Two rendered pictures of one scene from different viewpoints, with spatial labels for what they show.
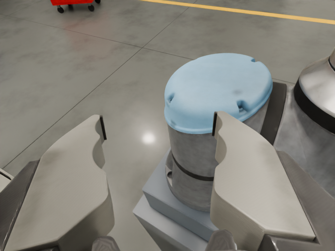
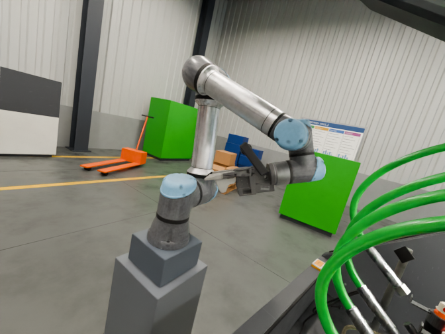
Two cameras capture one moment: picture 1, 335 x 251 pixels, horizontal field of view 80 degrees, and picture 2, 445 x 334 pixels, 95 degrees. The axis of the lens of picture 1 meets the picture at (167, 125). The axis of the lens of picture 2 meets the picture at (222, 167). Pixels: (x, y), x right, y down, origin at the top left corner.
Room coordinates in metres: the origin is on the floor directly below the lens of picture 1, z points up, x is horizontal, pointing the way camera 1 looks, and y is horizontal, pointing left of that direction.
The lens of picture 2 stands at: (0.10, 0.63, 1.33)
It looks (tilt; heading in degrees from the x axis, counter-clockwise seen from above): 10 degrees down; 265
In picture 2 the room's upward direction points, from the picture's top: 13 degrees clockwise
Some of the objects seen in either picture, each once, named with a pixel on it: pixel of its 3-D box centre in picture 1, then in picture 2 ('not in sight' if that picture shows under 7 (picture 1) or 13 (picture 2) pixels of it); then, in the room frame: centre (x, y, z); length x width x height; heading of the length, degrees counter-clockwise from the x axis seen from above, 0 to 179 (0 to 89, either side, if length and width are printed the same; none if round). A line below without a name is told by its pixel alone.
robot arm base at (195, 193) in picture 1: (205, 158); (171, 224); (0.18, -0.06, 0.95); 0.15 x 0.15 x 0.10
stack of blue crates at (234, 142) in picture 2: not in sight; (242, 154); (-1.06, -6.33, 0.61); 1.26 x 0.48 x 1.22; 143
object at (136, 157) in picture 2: not in sight; (124, 140); (1.91, -3.88, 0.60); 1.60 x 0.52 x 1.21; 78
